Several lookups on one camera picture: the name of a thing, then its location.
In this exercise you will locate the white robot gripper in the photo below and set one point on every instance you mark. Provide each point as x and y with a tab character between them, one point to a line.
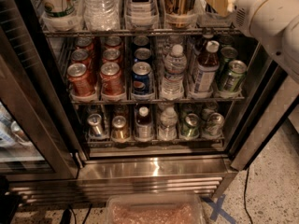
249	8

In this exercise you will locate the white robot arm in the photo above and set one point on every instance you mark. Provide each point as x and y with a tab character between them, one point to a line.
284	47

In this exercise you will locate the green soda can behind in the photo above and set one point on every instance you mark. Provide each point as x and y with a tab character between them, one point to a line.
226	54

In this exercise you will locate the green soda can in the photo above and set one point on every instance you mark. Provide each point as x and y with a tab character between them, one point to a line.
226	54
232	76

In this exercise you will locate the green soda can front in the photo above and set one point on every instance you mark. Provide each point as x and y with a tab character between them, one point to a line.
232	76

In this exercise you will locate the white label bottle top shelf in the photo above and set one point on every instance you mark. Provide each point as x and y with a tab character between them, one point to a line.
141	14

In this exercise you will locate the blue pepsi can behind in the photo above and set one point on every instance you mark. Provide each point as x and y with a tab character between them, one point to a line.
142	55

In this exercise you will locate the blue pepsi can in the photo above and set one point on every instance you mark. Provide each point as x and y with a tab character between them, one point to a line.
142	55
142	78

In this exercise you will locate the clear water bottle middle shelf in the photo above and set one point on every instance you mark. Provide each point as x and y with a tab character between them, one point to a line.
175	64

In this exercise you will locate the open fridge door right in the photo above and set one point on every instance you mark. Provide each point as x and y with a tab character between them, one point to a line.
280	107

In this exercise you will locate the blue pepsi can front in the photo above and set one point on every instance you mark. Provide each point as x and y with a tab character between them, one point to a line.
142	78

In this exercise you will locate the light green can bottom right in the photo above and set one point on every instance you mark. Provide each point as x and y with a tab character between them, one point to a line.
213	126

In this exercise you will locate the large water bottle top shelf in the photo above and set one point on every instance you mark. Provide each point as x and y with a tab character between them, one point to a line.
101	15

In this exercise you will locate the red soda can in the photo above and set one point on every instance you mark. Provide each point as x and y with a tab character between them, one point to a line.
110	74
82	56
112	55
81	79

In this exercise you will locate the green can bottom shelf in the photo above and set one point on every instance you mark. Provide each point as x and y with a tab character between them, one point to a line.
189	128

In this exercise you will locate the stainless steel fridge cabinet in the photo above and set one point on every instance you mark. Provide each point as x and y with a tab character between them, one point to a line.
127	97

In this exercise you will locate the water bottle bottom shelf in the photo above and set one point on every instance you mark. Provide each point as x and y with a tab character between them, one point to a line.
167	127

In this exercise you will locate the tea bottle bottom shelf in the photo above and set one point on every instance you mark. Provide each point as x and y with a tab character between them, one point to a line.
144	125

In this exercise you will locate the red soda can middle left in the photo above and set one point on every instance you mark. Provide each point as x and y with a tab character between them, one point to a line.
82	56

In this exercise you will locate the red soda can front left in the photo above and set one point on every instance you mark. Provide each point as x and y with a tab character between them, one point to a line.
81	79

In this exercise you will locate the gold can bottom shelf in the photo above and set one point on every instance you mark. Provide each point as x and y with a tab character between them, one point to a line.
120	129

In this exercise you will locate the silver can bottom left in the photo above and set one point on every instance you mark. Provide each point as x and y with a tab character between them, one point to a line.
95	123

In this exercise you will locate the glass fridge door left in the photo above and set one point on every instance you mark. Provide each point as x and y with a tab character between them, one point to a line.
32	92

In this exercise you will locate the iced tea bottle white cap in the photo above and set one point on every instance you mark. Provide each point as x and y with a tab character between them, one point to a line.
205	68

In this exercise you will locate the blue tape cross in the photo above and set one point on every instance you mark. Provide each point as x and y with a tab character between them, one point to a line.
217	209

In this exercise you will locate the clear plastic bin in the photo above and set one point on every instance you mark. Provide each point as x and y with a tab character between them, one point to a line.
155	208

